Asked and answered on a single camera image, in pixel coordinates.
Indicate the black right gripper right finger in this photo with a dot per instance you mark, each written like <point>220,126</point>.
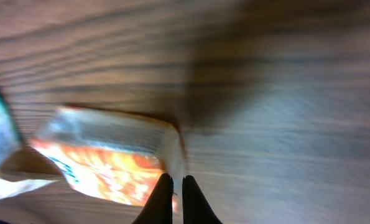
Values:
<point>196,209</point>

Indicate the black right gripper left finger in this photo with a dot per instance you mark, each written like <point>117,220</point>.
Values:
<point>158,208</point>

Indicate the orange snack package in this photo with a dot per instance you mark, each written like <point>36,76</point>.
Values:
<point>110,155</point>

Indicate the brown white snack pouch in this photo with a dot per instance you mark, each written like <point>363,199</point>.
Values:
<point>24,171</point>

